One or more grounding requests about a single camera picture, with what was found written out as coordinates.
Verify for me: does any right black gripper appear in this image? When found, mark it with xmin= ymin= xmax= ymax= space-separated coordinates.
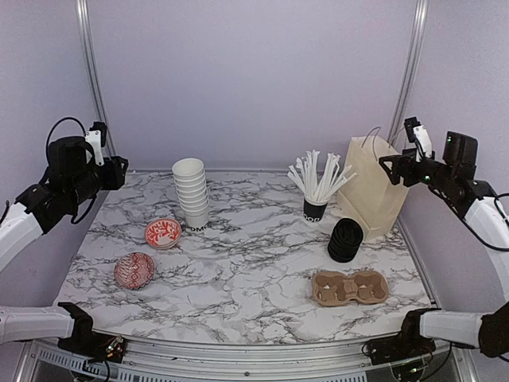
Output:
xmin=379 ymin=147 xmax=455 ymax=192

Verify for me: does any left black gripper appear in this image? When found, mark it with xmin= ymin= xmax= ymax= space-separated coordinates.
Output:
xmin=67 ymin=154 xmax=128 ymax=208

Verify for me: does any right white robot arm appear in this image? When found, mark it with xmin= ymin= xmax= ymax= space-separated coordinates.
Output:
xmin=379 ymin=131 xmax=508 ymax=361

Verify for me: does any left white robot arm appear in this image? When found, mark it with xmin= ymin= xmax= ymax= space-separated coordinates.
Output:
xmin=1 ymin=122 xmax=129 ymax=354

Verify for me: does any brown paper takeout bag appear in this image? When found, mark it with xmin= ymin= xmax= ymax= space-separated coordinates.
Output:
xmin=336 ymin=127 xmax=409 ymax=241

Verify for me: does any red floral ceramic bowl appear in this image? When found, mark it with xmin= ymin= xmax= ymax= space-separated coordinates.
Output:
xmin=144 ymin=218 xmax=182 ymax=250

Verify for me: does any stack of white paper cups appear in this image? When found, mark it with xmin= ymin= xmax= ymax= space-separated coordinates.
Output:
xmin=172 ymin=158 xmax=210 ymax=232

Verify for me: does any red geometric ceramic bowl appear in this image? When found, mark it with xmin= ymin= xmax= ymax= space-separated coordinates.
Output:
xmin=114 ymin=252 xmax=155 ymax=290

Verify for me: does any stack of black lids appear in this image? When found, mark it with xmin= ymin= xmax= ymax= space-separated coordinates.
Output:
xmin=328 ymin=218 xmax=363 ymax=263

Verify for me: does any bundle of white wrapped straws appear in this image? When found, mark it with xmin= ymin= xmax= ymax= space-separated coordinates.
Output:
xmin=287 ymin=150 xmax=357 ymax=205

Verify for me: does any black cup holding straws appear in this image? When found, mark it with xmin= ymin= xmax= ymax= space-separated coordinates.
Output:
xmin=303 ymin=197 xmax=328 ymax=223

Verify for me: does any brown cardboard cup carrier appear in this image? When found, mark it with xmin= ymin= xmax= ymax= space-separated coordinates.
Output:
xmin=312 ymin=271 xmax=389 ymax=307

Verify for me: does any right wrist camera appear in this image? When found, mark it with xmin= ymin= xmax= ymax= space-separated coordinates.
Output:
xmin=404 ymin=117 xmax=434 ymax=162

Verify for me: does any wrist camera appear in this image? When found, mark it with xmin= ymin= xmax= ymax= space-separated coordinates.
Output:
xmin=85 ymin=121 xmax=107 ymax=166
xmin=404 ymin=117 xmax=434 ymax=162

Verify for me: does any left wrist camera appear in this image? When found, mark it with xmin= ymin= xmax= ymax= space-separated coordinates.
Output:
xmin=85 ymin=121 xmax=107 ymax=166

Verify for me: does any right aluminium frame post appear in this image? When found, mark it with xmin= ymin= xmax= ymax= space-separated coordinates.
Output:
xmin=387 ymin=0 xmax=429 ymax=146

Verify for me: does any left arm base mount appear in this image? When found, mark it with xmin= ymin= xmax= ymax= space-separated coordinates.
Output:
xmin=57 ymin=302 xmax=126 ymax=364

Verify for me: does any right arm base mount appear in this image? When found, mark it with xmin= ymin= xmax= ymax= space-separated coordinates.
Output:
xmin=361 ymin=308 xmax=438 ymax=365

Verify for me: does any front aluminium rail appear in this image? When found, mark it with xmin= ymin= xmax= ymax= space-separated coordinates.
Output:
xmin=10 ymin=337 xmax=479 ymax=381

